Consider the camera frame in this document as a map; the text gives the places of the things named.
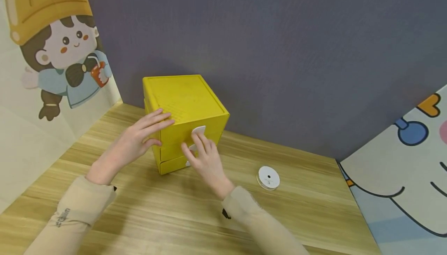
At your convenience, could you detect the person's left hand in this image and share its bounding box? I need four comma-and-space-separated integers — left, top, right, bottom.
86, 108, 175, 186

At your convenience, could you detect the person's right hand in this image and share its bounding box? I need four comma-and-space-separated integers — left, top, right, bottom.
181, 132, 236, 201

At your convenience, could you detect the white thread spool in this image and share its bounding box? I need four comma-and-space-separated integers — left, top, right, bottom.
257, 166, 281, 191

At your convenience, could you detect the yellow drawer box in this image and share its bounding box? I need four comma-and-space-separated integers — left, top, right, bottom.
142, 75, 230, 175

